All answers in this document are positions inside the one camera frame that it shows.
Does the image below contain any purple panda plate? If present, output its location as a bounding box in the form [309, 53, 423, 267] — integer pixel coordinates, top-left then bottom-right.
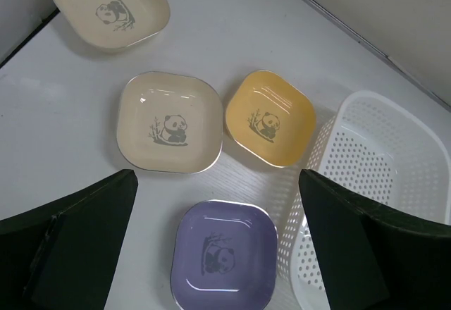
[170, 199, 278, 310]

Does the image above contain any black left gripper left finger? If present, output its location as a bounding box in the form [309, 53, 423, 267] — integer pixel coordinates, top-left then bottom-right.
[1, 169, 138, 309]

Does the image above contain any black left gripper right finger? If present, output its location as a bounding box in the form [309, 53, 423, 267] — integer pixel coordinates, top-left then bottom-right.
[299, 170, 450, 309]

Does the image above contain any cream panda plate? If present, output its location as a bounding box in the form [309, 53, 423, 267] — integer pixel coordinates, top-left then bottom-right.
[53, 0, 171, 51]
[116, 71, 223, 174]

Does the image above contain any white perforated plastic bin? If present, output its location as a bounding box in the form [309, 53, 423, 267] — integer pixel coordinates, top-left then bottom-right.
[278, 91, 450, 309]

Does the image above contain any yellow panda plate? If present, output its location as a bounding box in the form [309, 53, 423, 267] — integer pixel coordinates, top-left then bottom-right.
[225, 70, 316, 168]

